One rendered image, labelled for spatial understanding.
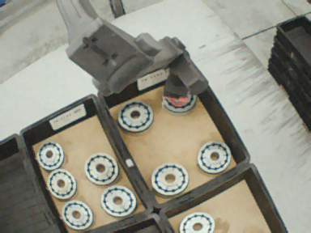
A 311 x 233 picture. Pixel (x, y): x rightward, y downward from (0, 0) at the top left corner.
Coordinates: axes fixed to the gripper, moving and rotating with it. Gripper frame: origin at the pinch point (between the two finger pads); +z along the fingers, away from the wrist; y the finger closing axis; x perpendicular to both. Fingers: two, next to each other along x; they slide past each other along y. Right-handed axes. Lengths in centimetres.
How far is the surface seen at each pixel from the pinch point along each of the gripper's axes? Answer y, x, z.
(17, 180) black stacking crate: -43, 44, 4
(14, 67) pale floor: 48, 134, 85
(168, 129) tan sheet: -9.2, 1.0, 4.6
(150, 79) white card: 1.9, 9.4, -1.9
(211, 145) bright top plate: -12.1, -12.8, 1.9
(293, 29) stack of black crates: 90, -49, 39
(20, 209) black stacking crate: -53, 39, 4
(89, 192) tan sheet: -35.7, 17.0, 4.4
